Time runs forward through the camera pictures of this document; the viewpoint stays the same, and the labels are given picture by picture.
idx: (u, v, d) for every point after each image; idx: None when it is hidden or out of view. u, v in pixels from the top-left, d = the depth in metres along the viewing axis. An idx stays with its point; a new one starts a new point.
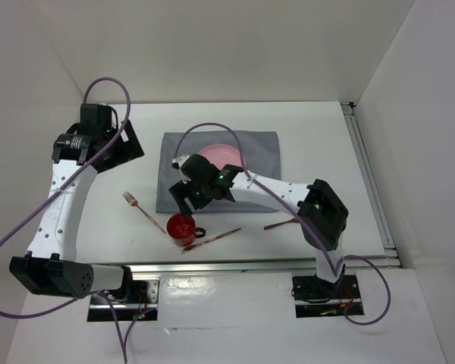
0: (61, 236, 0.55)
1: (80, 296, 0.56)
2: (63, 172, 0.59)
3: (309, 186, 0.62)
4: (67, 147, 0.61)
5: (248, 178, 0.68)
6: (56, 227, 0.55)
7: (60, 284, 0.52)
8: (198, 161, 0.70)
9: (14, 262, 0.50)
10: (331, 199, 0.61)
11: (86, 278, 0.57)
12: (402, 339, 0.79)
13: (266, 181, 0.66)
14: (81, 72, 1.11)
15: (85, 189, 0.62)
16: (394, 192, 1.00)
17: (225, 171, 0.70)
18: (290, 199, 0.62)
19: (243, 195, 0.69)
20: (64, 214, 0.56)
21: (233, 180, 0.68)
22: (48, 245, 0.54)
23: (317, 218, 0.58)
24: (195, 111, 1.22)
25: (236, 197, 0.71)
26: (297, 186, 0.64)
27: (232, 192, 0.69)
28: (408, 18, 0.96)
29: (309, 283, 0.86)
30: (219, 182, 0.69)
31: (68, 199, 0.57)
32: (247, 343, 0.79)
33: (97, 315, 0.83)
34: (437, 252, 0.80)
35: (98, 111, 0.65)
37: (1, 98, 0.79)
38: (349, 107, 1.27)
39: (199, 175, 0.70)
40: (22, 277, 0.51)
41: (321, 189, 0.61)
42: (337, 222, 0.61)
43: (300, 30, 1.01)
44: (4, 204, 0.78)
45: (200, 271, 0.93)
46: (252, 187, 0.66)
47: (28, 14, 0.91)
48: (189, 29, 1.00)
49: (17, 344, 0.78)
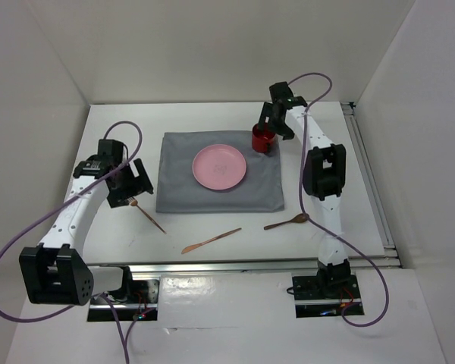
0: (73, 231, 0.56)
1: (80, 303, 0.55)
2: (82, 183, 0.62)
3: (332, 145, 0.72)
4: (88, 168, 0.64)
5: (302, 112, 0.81)
6: (70, 222, 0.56)
7: (65, 282, 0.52)
8: (283, 87, 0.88)
9: (26, 250, 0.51)
10: (340, 164, 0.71)
11: (87, 283, 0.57)
12: (402, 340, 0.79)
13: (311, 122, 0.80)
14: (81, 73, 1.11)
15: (98, 200, 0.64)
16: (394, 192, 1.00)
17: (295, 98, 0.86)
18: (313, 142, 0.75)
19: (290, 120, 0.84)
20: (78, 214, 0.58)
21: (292, 106, 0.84)
22: (61, 237, 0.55)
23: (317, 164, 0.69)
24: (194, 111, 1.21)
25: (289, 121, 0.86)
26: (325, 140, 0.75)
27: (286, 114, 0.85)
28: (408, 18, 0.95)
29: (309, 283, 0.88)
30: (284, 101, 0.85)
31: (85, 202, 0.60)
32: (246, 343, 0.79)
33: (97, 314, 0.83)
34: (437, 252, 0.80)
35: (113, 145, 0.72)
37: (1, 100, 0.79)
38: (349, 107, 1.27)
39: (278, 94, 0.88)
40: (29, 269, 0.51)
41: (339, 151, 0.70)
42: (331, 183, 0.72)
43: (300, 31, 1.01)
44: (6, 205, 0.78)
45: (199, 271, 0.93)
46: (299, 118, 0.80)
47: (29, 15, 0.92)
48: (189, 30, 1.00)
49: (17, 344, 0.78)
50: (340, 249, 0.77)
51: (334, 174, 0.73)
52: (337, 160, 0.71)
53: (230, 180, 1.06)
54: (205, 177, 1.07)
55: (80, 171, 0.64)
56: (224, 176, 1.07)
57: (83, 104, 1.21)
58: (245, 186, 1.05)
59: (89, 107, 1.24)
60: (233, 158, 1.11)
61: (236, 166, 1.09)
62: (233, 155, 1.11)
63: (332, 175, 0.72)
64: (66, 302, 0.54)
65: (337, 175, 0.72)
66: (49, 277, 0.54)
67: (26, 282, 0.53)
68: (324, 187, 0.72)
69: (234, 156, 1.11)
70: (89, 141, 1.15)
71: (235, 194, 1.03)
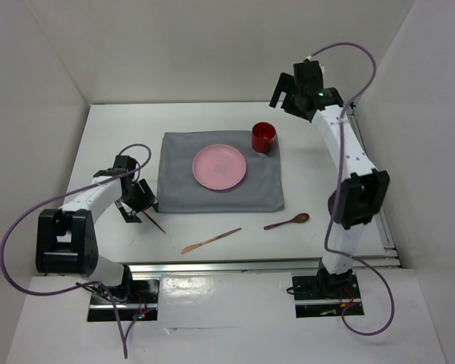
0: (90, 203, 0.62)
1: (83, 274, 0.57)
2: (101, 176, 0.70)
3: (373, 170, 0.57)
4: (107, 171, 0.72)
5: (338, 118, 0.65)
6: (89, 196, 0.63)
7: (75, 244, 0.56)
8: (314, 67, 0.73)
9: (45, 211, 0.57)
10: (380, 195, 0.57)
11: (92, 256, 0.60)
12: (401, 340, 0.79)
13: (347, 133, 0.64)
14: (81, 73, 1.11)
15: (110, 195, 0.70)
16: (394, 192, 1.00)
17: (327, 92, 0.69)
18: (349, 162, 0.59)
19: (320, 123, 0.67)
20: (97, 192, 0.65)
21: (324, 106, 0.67)
22: (78, 206, 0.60)
23: (353, 194, 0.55)
24: (194, 111, 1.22)
25: (315, 121, 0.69)
26: (365, 161, 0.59)
27: (315, 115, 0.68)
28: (408, 18, 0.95)
29: (309, 283, 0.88)
30: (315, 95, 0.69)
31: (102, 188, 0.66)
32: (246, 343, 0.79)
33: (98, 315, 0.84)
34: (437, 252, 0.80)
35: (128, 159, 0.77)
37: (1, 100, 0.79)
38: (349, 107, 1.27)
39: (307, 79, 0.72)
40: (45, 228, 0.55)
41: (381, 180, 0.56)
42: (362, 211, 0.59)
43: (300, 31, 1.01)
44: (6, 205, 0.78)
45: (199, 271, 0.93)
46: (334, 126, 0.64)
47: (29, 16, 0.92)
48: (189, 30, 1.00)
49: (17, 344, 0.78)
50: (347, 262, 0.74)
51: (368, 202, 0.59)
52: (378, 189, 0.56)
53: (230, 179, 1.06)
54: (205, 177, 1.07)
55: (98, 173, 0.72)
56: (224, 176, 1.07)
57: (83, 104, 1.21)
58: (245, 186, 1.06)
59: (89, 107, 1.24)
60: (233, 158, 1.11)
61: (236, 166, 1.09)
62: (233, 155, 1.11)
63: (367, 204, 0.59)
64: (72, 271, 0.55)
65: (371, 205, 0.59)
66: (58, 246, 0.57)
67: (37, 246, 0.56)
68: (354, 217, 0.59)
69: (234, 155, 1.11)
70: (89, 142, 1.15)
71: (234, 194, 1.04)
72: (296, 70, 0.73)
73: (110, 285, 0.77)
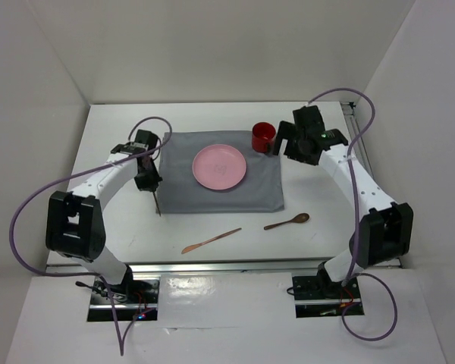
0: (100, 189, 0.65)
1: (89, 257, 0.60)
2: (115, 157, 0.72)
3: (392, 203, 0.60)
4: (125, 148, 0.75)
5: (345, 157, 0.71)
6: (99, 182, 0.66)
7: (82, 230, 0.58)
8: (313, 114, 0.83)
9: (55, 193, 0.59)
10: (405, 230, 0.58)
11: (98, 240, 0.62)
12: (401, 340, 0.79)
13: (357, 170, 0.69)
14: (81, 73, 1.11)
15: (123, 176, 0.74)
16: (394, 192, 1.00)
17: (331, 133, 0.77)
18: (365, 198, 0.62)
19: (328, 162, 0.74)
20: (107, 177, 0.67)
21: (330, 146, 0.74)
22: (89, 190, 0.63)
23: (377, 230, 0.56)
24: (194, 111, 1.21)
25: (323, 161, 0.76)
26: (381, 196, 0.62)
27: (322, 155, 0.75)
28: (408, 18, 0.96)
29: (309, 283, 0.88)
30: (318, 137, 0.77)
31: (117, 169, 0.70)
32: (246, 343, 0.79)
33: (96, 315, 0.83)
34: (437, 252, 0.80)
35: (149, 136, 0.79)
37: (1, 100, 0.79)
38: (349, 107, 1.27)
39: (309, 124, 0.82)
40: (54, 209, 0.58)
41: (403, 212, 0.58)
42: (390, 252, 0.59)
43: (300, 31, 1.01)
44: (6, 205, 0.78)
45: (199, 271, 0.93)
46: (341, 164, 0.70)
47: (29, 16, 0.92)
48: (189, 30, 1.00)
49: (17, 345, 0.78)
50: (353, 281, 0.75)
51: (395, 241, 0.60)
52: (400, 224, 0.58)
53: (230, 180, 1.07)
54: (205, 177, 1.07)
55: (117, 149, 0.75)
56: (224, 175, 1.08)
57: (83, 104, 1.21)
58: (245, 186, 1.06)
59: (89, 107, 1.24)
60: (234, 158, 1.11)
61: (236, 165, 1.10)
62: (234, 155, 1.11)
63: (393, 242, 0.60)
64: (77, 252, 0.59)
65: (400, 243, 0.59)
66: (67, 227, 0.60)
67: (48, 223, 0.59)
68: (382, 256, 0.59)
69: (234, 155, 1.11)
70: (89, 142, 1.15)
71: (234, 194, 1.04)
72: (296, 117, 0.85)
73: (109, 282, 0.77)
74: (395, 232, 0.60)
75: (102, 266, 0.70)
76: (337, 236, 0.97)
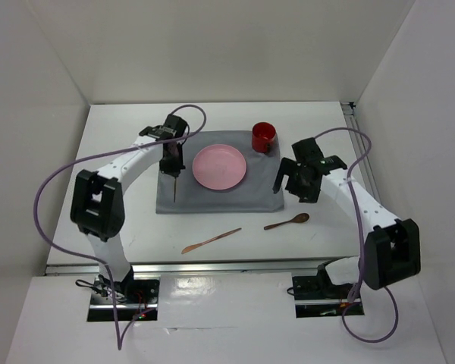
0: (123, 171, 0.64)
1: (106, 235, 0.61)
2: (143, 139, 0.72)
3: (396, 220, 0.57)
4: (153, 131, 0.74)
5: (345, 179, 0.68)
6: (124, 164, 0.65)
7: (102, 210, 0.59)
8: (312, 144, 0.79)
9: (82, 171, 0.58)
10: (413, 248, 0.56)
11: (117, 220, 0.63)
12: (401, 340, 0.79)
13: (358, 190, 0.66)
14: (81, 72, 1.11)
15: (148, 159, 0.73)
16: (394, 192, 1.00)
17: (329, 159, 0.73)
18: (369, 218, 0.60)
19: (328, 186, 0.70)
20: (133, 161, 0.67)
21: (329, 171, 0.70)
22: (113, 172, 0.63)
23: (385, 251, 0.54)
24: (194, 111, 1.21)
25: (323, 186, 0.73)
26: (384, 214, 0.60)
27: (321, 180, 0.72)
28: (408, 18, 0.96)
29: (309, 283, 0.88)
30: (318, 164, 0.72)
31: (141, 153, 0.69)
32: (247, 343, 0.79)
33: (98, 315, 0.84)
34: (437, 252, 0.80)
35: (178, 120, 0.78)
37: (1, 99, 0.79)
38: (349, 107, 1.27)
39: (308, 155, 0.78)
40: (79, 186, 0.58)
41: (409, 229, 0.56)
42: (403, 271, 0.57)
43: (300, 31, 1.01)
44: (6, 205, 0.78)
45: (199, 271, 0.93)
46: (342, 186, 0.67)
47: (29, 16, 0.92)
48: (189, 31, 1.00)
49: (17, 345, 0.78)
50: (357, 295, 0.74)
51: (405, 260, 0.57)
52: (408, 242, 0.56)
53: (230, 180, 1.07)
54: (205, 177, 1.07)
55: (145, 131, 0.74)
56: (224, 175, 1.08)
57: (83, 104, 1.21)
58: (245, 186, 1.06)
59: (89, 107, 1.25)
60: (233, 157, 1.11)
61: (236, 164, 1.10)
62: (233, 155, 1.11)
63: (403, 261, 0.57)
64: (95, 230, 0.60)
65: (410, 262, 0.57)
66: (89, 204, 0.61)
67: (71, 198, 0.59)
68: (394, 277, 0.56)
69: (233, 155, 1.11)
70: (89, 141, 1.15)
71: (235, 194, 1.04)
72: (295, 150, 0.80)
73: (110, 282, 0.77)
74: (404, 251, 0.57)
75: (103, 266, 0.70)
76: (336, 236, 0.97)
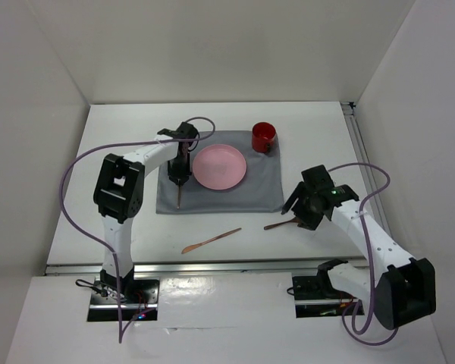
0: (146, 158, 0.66)
1: (123, 217, 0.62)
2: (162, 137, 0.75)
3: (411, 259, 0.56)
4: (171, 132, 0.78)
5: (357, 211, 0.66)
6: (146, 153, 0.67)
7: (126, 190, 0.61)
8: (322, 172, 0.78)
9: (109, 155, 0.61)
10: (429, 288, 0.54)
11: (136, 204, 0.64)
12: (403, 341, 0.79)
13: (371, 224, 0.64)
14: (82, 72, 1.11)
15: (166, 155, 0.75)
16: (394, 192, 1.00)
17: (340, 189, 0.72)
18: (383, 255, 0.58)
19: (340, 218, 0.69)
20: (154, 151, 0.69)
21: (341, 202, 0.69)
22: (136, 158, 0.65)
23: (399, 291, 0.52)
24: (195, 111, 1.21)
25: (334, 216, 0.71)
26: (399, 252, 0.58)
27: (333, 211, 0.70)
28: (408, 18, 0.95)
29: (309, 283, 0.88)
30: (328, 194, 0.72)
31: (161, 145, 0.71)
32: (247, 342, 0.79)
33: (100, 315, 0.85)
34: (437, 252, 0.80)
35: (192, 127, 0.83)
37: (1, 99, 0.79)
38: (349, 107, 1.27)
39: (318, 183, 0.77)
40: (105, 167, 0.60)
41: (424, 268, 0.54)
42: (416, 312, 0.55)
43: (300, 31, 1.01)
44: (5, 204, 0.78)
45: (199, 271, 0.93)
46: (354, 219, 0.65)
47: (29, 16, 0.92)
48: (189, 31, 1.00)
49: (17, 344, 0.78)
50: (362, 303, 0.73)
51: (420, 299, 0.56)
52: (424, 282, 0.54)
53: (230, 180, 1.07)
54: (206, 177, 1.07)
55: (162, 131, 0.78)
56: (224, 175, 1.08)
57: (83, 104, 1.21)
58: (245, 186, 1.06)
59: (89, 107, 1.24)
60: (234, 158, 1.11)
61: (236, 164, 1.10)
62: (233, 155, 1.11)
63: (417, 299, 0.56)
64: (116, 209, 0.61)
65: (425, 302, 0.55)
66: (113, 186, 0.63)
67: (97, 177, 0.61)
68: (407, 317, 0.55)
69: (233, 155, 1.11)
70: (89, 141, 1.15)
71: (235, 194, 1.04)
72: (304, 177, 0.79)
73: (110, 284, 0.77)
74: (419, 290, 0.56)
75: None
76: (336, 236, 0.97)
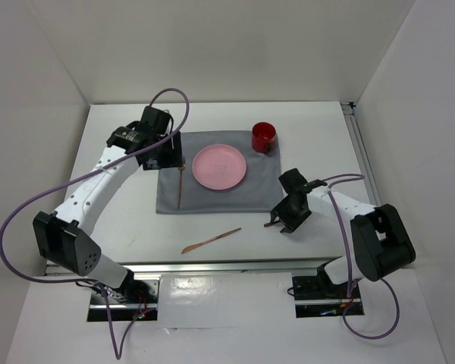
0: (86, 207, 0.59)
1: (80, 274, 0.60)
2: (110, 155, 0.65)
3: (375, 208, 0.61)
4: (122, 139, 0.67)
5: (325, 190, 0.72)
6: (86, 198, 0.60)
7: (68, 253, 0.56)
8: (296, 173, 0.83)
9: (40, 214, 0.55)
10: (398, 230, 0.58)
11: (91, 258, 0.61)
12: (402, 341, 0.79)
13: (338, 196, 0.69)
14: (81, 72, 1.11)
15: (122, 177, 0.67)
16: (394, 192, 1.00)
17: (311, 182, 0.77)
18: (351, 211, 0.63)
19: (315, 202, 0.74)
20: (97, 189, 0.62)
21: (312, 189, 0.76)
22: (73, 210, 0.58)
23: (369, 233, 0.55)
24: (194, 111, 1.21)
25: (310, 204, 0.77)
26: (364, 206, 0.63)
27: (308, 197, 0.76)
28: (408, 17, 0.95)
29: (309, 283, 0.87)
30: (300, 188, 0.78)
31: (108, 176, 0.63)
32: (246, 342, 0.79)
33: (97, 315, 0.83)
34: (437, 252, 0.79)
35: (157, 115, 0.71)
37: (0, 100, 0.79)
38: (349, 107, 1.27)
39: (293, 183, 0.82)
40: (39, 233, 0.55)
41: (389, 213, 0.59)
42: (396, 258, 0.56)
43: (300, 31, 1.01)
44: (5, 205, 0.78)
45: (199, 271, 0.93)
46: (324, 196, 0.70)
47: (29, 17, 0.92)
48: (189, 30, 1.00)
49: (17, 345, 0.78)
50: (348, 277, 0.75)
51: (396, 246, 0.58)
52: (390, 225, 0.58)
53: (230, 179, 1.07)
54: (205, 177, 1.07)
55: (114, 140, 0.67)
56: (224, 175, 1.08)
57: (83, 104, 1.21)
58: (245, 186, 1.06)
59: (89, 107, 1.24)
60: (234, 157, 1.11)
61: (236, 163, 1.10)
62: (233, 155, 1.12)
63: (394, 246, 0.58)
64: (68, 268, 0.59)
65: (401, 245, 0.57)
66: None
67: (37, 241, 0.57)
68: (390, 263, 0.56)
69: (235, 155, 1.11)
70: (89, 141, 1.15)
71: (235, 194, 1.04)
72: (281, 180, 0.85)
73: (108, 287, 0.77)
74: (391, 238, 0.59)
75: (101, 264, 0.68)
76: (337, 236, 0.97)
